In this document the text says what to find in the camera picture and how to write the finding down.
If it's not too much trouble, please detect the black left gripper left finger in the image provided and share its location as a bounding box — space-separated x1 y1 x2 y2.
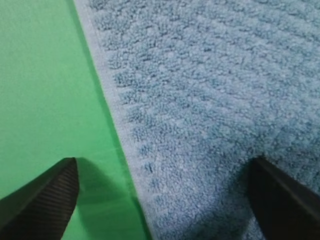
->
0 157 80 240

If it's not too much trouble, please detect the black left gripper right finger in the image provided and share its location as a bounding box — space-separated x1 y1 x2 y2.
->
247 156 320 240

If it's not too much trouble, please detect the blue waffle-weave towel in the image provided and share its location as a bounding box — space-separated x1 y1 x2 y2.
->
75 0 320 240

